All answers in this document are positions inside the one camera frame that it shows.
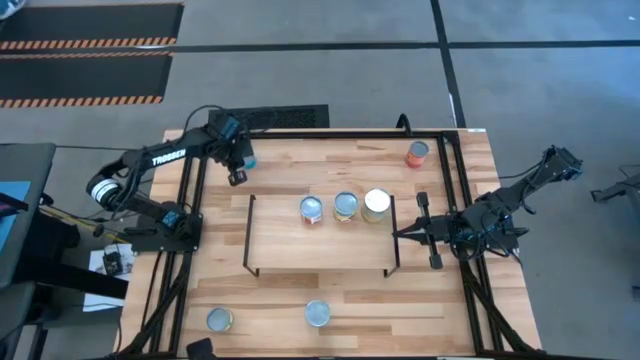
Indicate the white paper sheet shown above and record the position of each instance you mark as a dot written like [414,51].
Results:
[100,302]

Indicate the black hazard striped floor mat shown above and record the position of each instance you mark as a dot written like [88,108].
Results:
[80,75]
[90,22]

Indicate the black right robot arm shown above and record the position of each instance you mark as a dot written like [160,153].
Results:
[530,187]

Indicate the green orange labelled can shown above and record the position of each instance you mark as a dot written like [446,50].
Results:
[219,319]

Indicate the blue yellow labelled can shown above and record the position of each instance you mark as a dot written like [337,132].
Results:
[249,162]

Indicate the black rounded object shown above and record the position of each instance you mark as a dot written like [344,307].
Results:
[200,350]

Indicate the blue flat item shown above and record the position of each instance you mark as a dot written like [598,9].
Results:
[12,210]

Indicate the black perforated floor mat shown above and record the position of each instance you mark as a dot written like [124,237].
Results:
[290,117]

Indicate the black metal table frame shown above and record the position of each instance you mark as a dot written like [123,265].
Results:
[350,134]

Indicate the red white labelled can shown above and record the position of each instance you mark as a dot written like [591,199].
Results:
[311,207]

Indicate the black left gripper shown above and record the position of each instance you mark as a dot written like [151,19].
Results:
[234,150]

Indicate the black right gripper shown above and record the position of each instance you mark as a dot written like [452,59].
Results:
[442,231]

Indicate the tan can white lid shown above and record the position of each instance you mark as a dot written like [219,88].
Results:
[377,201]

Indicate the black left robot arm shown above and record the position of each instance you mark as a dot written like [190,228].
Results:
[167,159]

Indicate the black equipment stand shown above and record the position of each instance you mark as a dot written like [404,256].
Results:
[55,250]

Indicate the small black device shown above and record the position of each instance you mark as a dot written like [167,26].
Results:
[112,263]

